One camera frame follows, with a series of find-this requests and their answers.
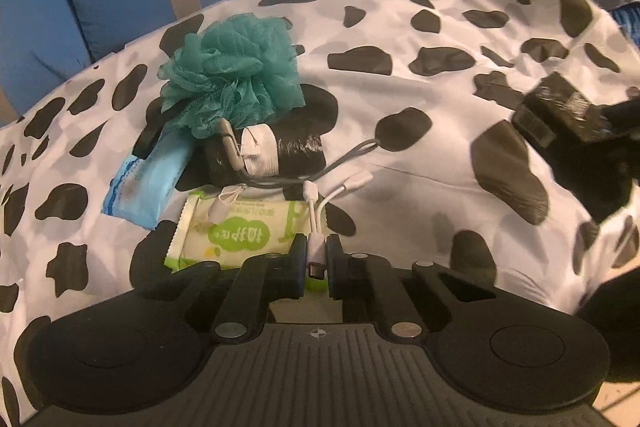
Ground white multi-head charging cable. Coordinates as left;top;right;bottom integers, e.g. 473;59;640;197
207;171;375;279

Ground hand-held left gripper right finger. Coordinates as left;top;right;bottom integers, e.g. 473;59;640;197
327;234;497;341

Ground teal mesh bath loofah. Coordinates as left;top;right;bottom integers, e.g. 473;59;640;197
158;14;306;140

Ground blue tissue packet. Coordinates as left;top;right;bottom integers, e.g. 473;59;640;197
101;131;193;229

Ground black trash bag roll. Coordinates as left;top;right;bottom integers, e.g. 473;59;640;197
202;123;327;186

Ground cow print blanket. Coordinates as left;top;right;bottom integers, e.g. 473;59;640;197
0;0;640;427

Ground blue striped cushion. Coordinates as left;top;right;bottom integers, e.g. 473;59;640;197
611;2;640;48

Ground green wet wipes packet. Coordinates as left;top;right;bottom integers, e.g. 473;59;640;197
164;188;331;292

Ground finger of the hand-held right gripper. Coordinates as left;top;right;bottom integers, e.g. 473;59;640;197
599;99;640;142

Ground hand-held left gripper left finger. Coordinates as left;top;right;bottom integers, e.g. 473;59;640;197
142;234;308;341

